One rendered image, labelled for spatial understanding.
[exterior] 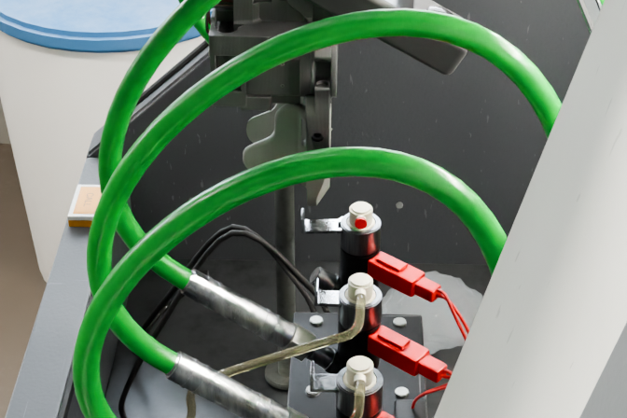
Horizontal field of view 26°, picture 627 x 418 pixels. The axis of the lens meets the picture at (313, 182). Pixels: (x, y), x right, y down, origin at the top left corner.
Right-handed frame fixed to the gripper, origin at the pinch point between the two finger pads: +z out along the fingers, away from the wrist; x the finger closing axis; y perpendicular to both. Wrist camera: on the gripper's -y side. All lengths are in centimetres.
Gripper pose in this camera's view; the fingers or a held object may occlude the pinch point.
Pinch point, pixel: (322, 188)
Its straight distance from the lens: 95.6
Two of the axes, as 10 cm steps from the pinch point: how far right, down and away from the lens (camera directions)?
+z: 0.0, 8.3, 5.6
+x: -0.3, 5.6, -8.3
